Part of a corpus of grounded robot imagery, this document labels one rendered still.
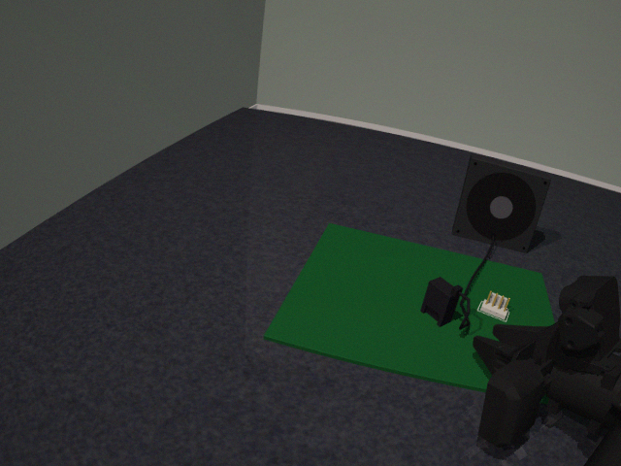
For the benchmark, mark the green circuit board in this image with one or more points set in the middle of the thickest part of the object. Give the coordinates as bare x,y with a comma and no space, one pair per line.
359,296

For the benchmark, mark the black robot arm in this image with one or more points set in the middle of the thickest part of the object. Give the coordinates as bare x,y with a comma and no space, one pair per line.
589,334

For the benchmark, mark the black cooling fan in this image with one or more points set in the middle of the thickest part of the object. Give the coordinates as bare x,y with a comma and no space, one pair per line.
502,200

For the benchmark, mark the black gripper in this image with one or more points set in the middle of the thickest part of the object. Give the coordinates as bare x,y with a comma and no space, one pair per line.
523,370

